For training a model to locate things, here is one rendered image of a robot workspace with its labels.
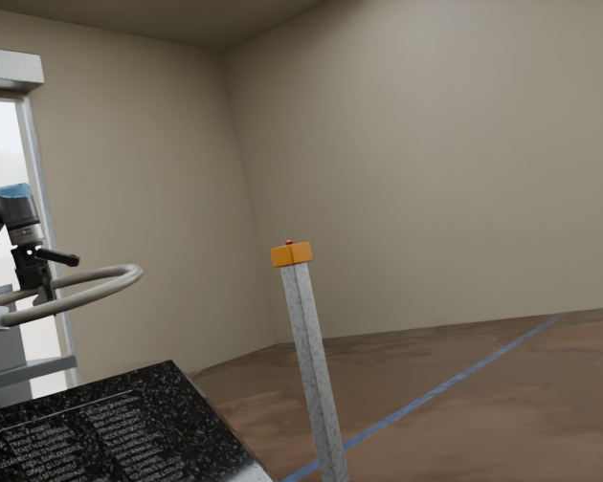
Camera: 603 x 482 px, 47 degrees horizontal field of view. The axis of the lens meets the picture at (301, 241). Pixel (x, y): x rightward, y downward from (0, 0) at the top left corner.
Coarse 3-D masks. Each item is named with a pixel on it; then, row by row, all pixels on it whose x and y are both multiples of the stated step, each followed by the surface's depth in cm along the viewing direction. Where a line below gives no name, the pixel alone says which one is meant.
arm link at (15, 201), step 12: (0, 192) 186; (12, 192) 186; (24, 192) 188; (0, 204) 187; (12, 204) 186; (24, 204) 187; (0, 216) 190; (12, 216) 186; (24, 216) 187; (36, 216) 190; (12, 228) 187
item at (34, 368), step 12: (36, 360) 234; (48, 360) 223; (60, 360) 222; (72, 360) 225; (0, 372) 210; (12, 372) 209; (24, 372) 211; (36, 372) 215; (48, 372) 218; (0, 384) 205
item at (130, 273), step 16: (96, 272) 192; (112, 272) 189; (128, 272) 182; (32, 288) 191; (96, 288) 156; (112, 288) 159; (0, 304) 185; (48, 304) 150; (64, 304) 151; (80, 304) 153; (16, 320) 148; (32, 320) 149
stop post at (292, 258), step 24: (288, 264) 279; (288, 288) 283; (312, 312) 283; (312, 336) 281; (312, 360) 279; (312, 384) 280; (312, 408) 281; (336, 432) 282; (336, 456) 279; (336, 480) 277
